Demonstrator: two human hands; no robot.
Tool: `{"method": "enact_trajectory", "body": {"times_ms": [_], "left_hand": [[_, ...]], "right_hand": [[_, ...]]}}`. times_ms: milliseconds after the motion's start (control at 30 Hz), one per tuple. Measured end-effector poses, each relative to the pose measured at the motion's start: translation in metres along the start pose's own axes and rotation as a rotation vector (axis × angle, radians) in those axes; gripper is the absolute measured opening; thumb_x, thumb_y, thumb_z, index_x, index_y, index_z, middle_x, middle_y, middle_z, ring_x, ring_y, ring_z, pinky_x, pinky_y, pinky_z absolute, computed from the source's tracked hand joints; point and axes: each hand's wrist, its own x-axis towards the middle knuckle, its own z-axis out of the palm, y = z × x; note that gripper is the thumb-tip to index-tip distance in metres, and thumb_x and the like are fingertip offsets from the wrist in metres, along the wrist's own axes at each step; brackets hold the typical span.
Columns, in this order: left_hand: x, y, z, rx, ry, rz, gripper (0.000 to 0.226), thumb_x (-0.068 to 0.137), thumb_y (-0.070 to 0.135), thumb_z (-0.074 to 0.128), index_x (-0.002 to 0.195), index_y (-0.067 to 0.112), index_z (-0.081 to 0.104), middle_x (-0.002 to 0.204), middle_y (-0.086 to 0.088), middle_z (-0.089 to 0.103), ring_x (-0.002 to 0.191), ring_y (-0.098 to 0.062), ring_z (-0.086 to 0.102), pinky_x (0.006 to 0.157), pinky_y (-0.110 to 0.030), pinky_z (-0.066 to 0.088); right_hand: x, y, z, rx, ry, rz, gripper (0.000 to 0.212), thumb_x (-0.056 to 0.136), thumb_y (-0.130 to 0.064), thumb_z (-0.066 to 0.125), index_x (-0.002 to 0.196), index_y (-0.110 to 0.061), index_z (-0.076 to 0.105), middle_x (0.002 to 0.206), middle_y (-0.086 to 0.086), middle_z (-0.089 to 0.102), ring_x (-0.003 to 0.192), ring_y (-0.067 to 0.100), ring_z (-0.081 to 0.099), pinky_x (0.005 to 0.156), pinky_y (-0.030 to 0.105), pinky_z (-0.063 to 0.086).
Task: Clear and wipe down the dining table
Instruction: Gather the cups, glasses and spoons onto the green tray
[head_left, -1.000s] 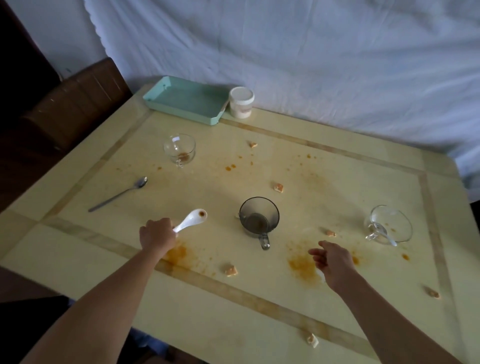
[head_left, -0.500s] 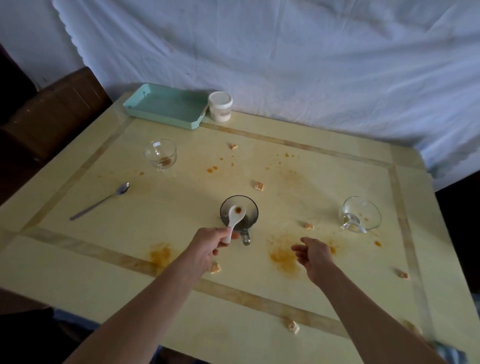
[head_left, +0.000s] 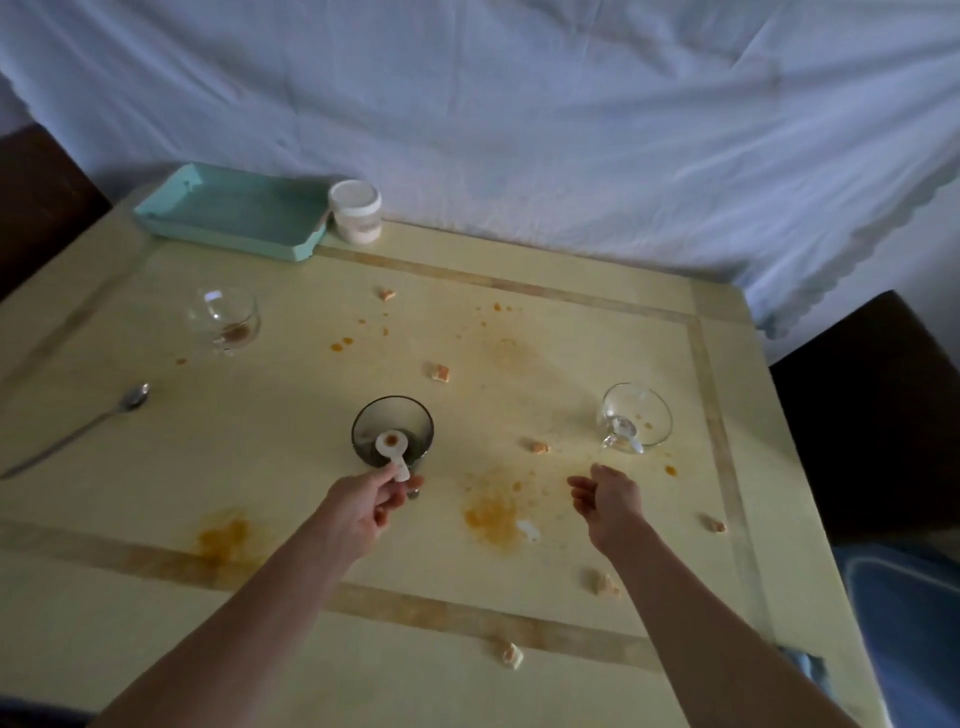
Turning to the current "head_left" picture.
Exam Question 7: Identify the person's left forearm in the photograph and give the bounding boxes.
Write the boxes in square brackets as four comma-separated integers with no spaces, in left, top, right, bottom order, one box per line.
[93,524,369,728]

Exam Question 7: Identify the blue grey rag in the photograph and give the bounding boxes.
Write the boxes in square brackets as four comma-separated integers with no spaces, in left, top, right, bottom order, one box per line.
[779,646,830,691]

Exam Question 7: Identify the white lidded jar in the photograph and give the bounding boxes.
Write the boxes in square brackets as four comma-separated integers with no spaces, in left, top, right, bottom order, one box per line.
[327,179,384,246]

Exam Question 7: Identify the yellow dining table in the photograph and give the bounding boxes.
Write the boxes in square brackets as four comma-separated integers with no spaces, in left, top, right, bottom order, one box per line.
[0,179,890,728]

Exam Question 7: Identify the metal spoon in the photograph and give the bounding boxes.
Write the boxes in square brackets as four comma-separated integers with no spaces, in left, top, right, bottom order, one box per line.
[0,383,151,481]

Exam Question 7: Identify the person's right hand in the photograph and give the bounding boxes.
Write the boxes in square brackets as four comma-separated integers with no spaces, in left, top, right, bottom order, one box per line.
[566,463,652,559]

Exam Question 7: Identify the person's left hand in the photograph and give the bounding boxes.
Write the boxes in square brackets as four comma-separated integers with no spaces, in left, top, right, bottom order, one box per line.
[309,463,427,562]

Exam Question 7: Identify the brown wooden chair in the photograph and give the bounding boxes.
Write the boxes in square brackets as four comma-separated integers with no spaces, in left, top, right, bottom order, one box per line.
[0,123,114,301]

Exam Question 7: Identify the white wall cloth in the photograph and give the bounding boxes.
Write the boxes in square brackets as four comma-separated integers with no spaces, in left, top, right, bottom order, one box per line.
[0,0,960,343]

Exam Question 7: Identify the clear glass cup brown residue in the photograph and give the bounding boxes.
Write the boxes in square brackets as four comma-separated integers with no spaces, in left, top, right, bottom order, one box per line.
[185,288,262,355]

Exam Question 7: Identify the white ceramic spoon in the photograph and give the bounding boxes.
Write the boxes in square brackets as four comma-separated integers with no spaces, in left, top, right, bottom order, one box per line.
[374,430,412,484]

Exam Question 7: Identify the dark glass mug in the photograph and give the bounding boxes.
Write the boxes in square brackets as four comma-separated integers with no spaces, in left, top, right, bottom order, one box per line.
[350,395,436,502]

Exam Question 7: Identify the person's right forearm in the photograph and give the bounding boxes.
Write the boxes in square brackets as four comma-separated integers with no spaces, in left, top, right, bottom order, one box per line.
[603,528,864,728]

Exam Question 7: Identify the blue ruffled seat cushion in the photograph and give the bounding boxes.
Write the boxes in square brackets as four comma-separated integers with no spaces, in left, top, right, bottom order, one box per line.
[830,539,960,728]

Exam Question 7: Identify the mint green tray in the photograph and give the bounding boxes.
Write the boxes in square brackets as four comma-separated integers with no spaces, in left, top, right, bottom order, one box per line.
[133,162,335,265]

